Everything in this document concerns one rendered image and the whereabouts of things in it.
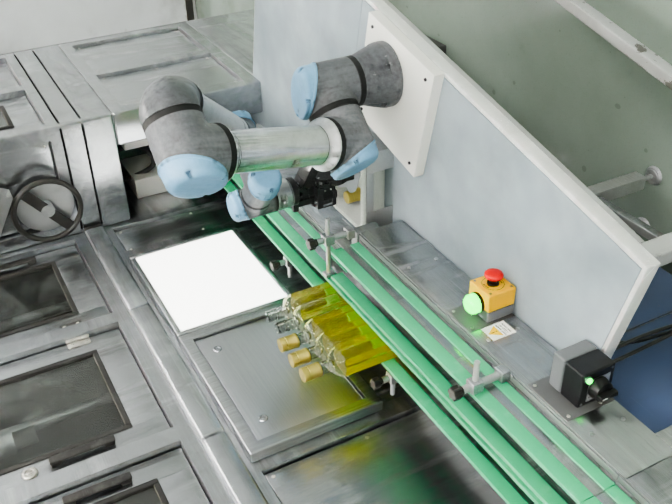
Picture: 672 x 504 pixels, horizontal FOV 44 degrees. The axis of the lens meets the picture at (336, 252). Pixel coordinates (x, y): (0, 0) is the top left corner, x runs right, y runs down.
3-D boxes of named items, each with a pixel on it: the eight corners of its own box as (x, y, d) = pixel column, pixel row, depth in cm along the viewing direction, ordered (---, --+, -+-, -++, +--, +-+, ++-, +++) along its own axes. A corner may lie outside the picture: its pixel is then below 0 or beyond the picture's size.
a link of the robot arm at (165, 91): (111, 72, 154) (220, 131, 201) (130, 125, 152) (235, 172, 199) (164, 43, 152) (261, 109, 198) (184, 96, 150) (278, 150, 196)
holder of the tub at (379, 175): (359, 212, 233) (335, 220, 230) (359, 121, 217) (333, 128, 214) (392, 241, 220) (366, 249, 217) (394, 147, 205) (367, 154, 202)
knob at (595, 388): (604, 391, 156) (617, 402, 153) (585, 399, 154) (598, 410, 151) (608, 372, 153) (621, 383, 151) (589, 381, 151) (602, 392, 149)
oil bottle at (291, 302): (354, 289, 218) (280, 314, 210) (354, 271, 215) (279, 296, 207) (365, 300, 214) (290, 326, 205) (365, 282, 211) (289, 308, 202)
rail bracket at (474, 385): (500, 370, 166) (444, 393, 161) (504, 342, 162) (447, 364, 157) (513, 382, 163) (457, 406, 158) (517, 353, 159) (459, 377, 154)
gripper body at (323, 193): (325, 190, 216) (282, 202, 211) (324, 161, 211) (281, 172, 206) (339, 204, 210) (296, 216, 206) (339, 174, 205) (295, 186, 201)
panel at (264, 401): (235, 233, 264) (130, 264, 251) (234, 225, 262) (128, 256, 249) (383, 410, 198) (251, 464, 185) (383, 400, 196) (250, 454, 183)
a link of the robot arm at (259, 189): (239, 152, 187) (230, 171, 197) (257, 197, 185) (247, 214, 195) (271, 144, 190) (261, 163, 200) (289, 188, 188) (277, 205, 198)
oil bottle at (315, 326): (377, 311, 209) (300, 339, 201) (377, 293, 206) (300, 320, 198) (389, 324, 205) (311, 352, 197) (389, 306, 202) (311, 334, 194)
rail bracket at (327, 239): (350, 264, 215) (306, 278, 210) (349, 207, 206) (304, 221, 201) (355, 270, 213) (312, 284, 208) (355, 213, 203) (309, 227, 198)
